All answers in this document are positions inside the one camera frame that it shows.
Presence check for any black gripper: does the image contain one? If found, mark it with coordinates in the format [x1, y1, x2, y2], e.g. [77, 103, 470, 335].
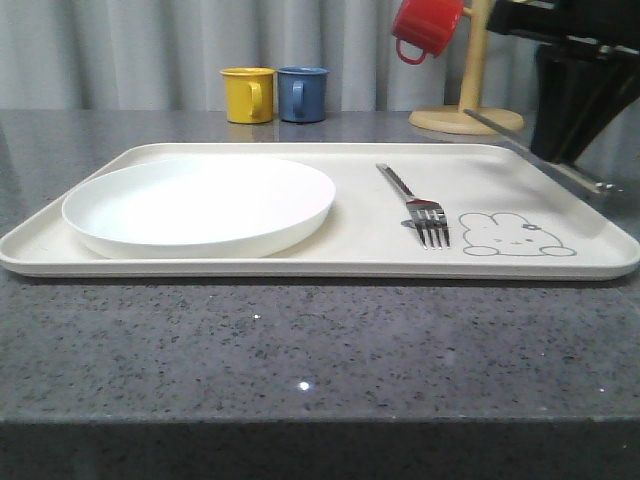
[487, 0, 639, 164]

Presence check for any silver chopstick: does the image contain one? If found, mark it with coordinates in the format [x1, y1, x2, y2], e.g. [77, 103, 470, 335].
[507, 139, 617, 194]
[463, 108, 623, 194]

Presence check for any silver fork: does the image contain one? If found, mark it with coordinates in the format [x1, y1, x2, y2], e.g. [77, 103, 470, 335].
[376, 163, 451, 250]

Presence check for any white round plate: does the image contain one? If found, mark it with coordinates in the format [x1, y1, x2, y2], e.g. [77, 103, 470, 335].
[62, 155, 336, 259]

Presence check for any wooden mug tree stand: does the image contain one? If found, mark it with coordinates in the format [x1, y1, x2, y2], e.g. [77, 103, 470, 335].
[409, 1, 525, 135]

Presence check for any red enamel mug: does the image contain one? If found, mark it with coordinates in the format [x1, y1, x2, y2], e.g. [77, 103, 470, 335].
[392, 0, 465, 65]

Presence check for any cream rabbit serving tray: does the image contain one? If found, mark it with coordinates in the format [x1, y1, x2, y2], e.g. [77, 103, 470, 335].
[1, 143, 639, 280]

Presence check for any blue enamel mug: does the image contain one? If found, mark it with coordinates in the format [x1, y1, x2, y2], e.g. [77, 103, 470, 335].
[277, 66, 329, 123]

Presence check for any yellow enamel mug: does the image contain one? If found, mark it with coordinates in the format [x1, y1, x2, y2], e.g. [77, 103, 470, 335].
[220, 67, 275, 124]

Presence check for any grey pleated curtain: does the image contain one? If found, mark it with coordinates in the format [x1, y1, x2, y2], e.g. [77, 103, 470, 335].
[0, 0, 640, 112]

